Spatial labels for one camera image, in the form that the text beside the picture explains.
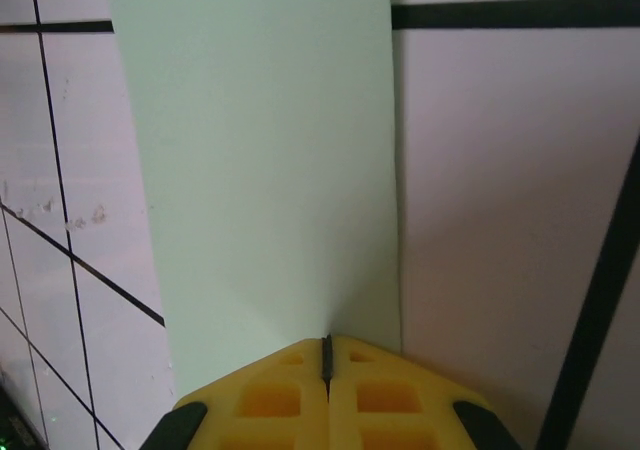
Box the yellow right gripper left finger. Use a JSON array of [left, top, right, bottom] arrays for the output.
[[172, 337, 332, 450]]

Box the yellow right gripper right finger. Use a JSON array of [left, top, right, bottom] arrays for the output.
[[327, 334, 501, 450]]

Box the light green cloth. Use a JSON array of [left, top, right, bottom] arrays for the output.
[[102, 0, 407, 406]]

